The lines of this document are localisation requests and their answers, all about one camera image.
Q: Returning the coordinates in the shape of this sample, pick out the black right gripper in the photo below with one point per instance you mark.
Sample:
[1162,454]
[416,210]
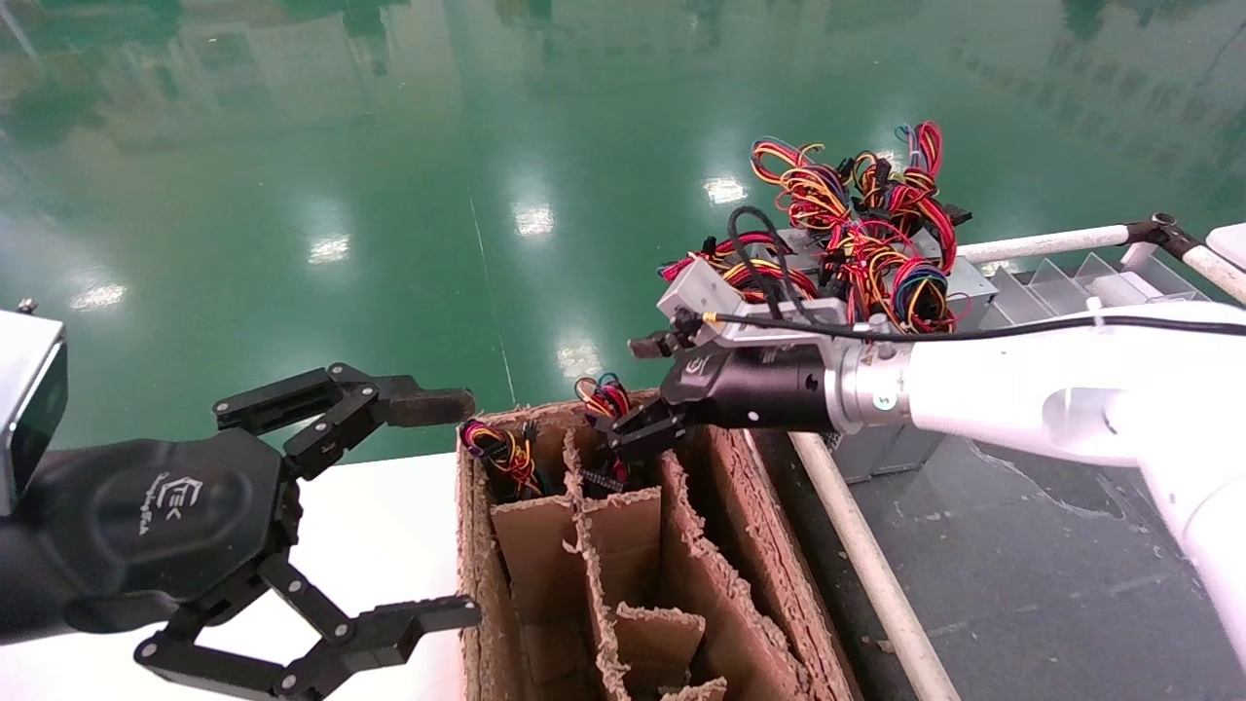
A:
[759,389]

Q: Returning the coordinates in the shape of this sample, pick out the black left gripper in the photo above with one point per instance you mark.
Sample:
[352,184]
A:
[146,526]

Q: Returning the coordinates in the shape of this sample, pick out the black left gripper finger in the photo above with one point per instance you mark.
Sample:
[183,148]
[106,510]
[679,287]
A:
[409,407]

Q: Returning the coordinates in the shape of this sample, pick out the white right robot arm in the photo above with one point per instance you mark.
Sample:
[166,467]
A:
[1022,389]

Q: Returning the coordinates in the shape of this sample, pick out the brown cardboard box with dividers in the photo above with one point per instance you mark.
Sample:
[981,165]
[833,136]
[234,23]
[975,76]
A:
[720,584]

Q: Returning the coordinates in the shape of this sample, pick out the clear acrylic divider tray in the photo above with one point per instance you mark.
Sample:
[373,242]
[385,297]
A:
[1061,282]

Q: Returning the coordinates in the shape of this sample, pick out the white flat board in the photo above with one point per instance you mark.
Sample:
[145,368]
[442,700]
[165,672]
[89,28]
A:
[1228,243]

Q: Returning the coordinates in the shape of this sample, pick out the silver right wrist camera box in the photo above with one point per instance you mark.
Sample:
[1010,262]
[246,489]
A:
[696,292]

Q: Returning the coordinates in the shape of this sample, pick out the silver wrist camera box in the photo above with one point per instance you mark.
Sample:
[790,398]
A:
[24,389]
[696,292]

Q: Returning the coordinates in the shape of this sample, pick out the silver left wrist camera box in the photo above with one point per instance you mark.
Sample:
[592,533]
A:
[24,389]

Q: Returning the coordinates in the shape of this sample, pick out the black rail corner joint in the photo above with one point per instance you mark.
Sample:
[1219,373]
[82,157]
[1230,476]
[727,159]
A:
[1160,234]

